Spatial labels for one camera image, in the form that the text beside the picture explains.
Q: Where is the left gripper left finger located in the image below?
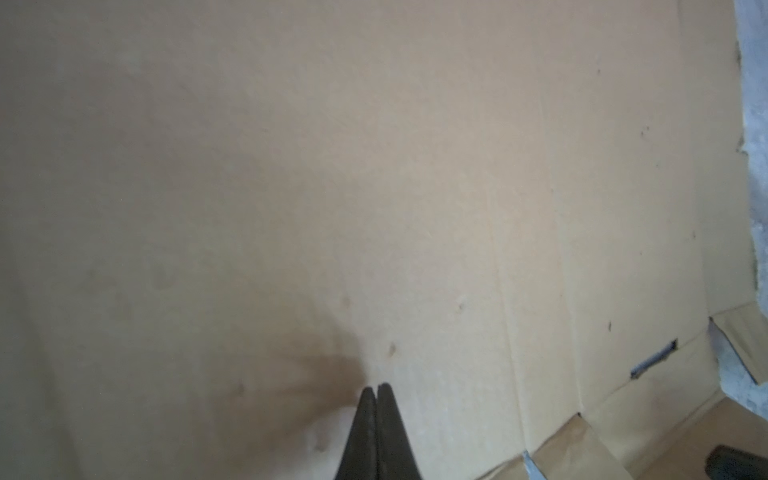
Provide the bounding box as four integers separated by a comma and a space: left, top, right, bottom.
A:
334, 387, 377, 480

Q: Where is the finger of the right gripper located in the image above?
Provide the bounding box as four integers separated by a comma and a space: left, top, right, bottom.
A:
705, 445, 768, 480

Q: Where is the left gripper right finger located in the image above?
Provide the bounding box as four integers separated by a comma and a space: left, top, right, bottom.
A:
376, 383, 422, 480

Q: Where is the brown cardboard box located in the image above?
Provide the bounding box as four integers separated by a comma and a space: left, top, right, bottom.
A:
1, 1, 767, 479

